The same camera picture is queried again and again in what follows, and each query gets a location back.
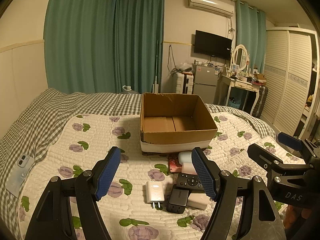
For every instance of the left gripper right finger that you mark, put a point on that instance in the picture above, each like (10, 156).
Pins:
(259, 217)

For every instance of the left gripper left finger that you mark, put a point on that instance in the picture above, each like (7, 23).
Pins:
(52, 217)

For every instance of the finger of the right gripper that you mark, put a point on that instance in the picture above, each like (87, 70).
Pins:
(270, 163)
(293, 142)

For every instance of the light blue earbud case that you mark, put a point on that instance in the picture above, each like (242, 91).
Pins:
(184, 157)

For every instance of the white plug charger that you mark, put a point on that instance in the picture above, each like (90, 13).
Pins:
(154, 193)

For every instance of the dark suitcase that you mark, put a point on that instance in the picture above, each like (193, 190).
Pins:
(259, 106)

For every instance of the light blue smartphone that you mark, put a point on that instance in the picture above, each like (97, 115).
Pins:
(19, 173)

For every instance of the white louvered wardrobe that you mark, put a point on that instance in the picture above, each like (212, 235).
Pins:
(292, 71)

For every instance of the white translucent bottle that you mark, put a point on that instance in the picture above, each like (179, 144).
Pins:
(188, 168)

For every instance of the black plug charger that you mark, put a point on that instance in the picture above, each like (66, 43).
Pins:
(178, 200)

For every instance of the black remote control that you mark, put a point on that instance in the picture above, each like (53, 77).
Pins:
(189, 181)

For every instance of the white dressing table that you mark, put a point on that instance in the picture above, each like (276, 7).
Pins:
(226, 86)

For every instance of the grey checkered bed sheet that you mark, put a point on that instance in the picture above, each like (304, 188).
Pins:
(41, 124)

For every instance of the oval vanity mirror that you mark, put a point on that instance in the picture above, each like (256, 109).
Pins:
(240, 57)

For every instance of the grey mini fridge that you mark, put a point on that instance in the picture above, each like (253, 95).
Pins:
(206, 83)

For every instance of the open cardboard box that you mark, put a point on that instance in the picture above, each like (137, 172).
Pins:
(172, 123)

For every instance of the white suitcase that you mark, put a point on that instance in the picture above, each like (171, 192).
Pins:
(183, 83)

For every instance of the green curtain right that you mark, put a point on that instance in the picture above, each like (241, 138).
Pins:
(251, 32)

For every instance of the green curtain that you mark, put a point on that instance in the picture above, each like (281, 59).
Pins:
(251, 32)
(94, 46)

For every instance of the water jug cap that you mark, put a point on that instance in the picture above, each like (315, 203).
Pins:
(126, 88)

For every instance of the white air conditioner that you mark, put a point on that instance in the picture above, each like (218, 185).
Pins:
(213, 6)

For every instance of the green curtain left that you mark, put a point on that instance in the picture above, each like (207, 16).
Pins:
(94, 46)

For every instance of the black wall television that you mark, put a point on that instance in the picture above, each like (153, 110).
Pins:
(212, 45)

